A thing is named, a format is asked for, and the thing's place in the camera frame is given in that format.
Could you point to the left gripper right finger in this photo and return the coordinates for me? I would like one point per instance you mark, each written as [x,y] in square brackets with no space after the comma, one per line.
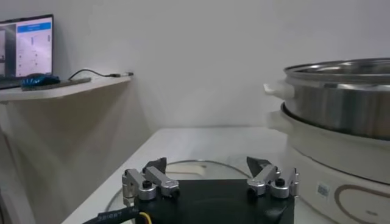
[265,176]

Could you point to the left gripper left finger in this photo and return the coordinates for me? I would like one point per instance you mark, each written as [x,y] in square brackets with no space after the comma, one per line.
[161,181]

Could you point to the stainless steel steamer basket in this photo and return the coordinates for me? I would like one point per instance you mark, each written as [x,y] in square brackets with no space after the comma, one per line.
[341,106]

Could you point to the white electric cooker pot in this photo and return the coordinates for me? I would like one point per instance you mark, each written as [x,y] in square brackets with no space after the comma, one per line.
[320,158]

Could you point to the white side desk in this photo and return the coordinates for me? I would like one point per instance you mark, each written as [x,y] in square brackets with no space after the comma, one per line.
[67,137]

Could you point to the blue computer mouse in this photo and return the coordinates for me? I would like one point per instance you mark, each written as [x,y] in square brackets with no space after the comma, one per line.
[39,80]

